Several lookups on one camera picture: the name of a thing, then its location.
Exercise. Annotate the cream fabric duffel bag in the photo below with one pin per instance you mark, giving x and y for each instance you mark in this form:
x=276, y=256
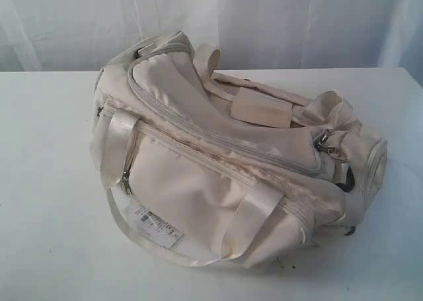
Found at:
x=247, y=172

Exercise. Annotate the white paper label tag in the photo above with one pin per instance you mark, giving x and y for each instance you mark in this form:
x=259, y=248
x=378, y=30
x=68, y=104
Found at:
x=151, y=226

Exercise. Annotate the white backdrop curtain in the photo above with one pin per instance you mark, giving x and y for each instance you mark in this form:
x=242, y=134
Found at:
x=65, y=35

